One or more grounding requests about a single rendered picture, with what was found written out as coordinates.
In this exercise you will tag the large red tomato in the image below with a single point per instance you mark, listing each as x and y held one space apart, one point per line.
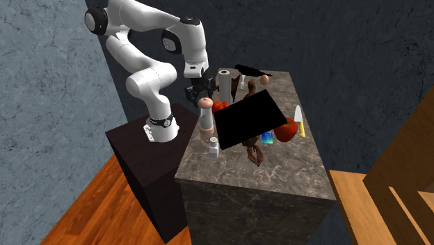
287 130

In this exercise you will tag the dark robot stand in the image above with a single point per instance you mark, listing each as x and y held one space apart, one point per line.
149 163

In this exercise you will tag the grey paper towel roll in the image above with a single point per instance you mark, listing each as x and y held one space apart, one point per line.
224 86

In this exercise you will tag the black flat board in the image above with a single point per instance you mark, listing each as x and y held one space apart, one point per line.
249 118

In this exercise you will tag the small blue cup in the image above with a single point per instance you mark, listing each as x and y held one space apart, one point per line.
267 138

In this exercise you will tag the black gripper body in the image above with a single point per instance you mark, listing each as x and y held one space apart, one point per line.
200 90

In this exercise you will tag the long brown carved figure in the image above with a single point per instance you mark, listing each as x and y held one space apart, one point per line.
255 156

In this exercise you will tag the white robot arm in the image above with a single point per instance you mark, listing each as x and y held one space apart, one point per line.
151 78

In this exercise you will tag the wooden furniture piece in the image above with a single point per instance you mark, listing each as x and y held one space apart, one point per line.
400 176

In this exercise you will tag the small grey salt shaker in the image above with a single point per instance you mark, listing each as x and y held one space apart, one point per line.
213 148

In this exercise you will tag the black bird figure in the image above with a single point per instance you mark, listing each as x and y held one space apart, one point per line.
249 70

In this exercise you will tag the brown egg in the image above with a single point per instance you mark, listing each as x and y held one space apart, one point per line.
264 79

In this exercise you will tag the clear pepper mill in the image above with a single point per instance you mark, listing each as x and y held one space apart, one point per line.
206 117

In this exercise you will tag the small red tomato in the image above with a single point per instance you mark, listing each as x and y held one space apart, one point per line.
219 106

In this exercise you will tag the brown pointed object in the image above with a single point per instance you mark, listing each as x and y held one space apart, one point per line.
235 89

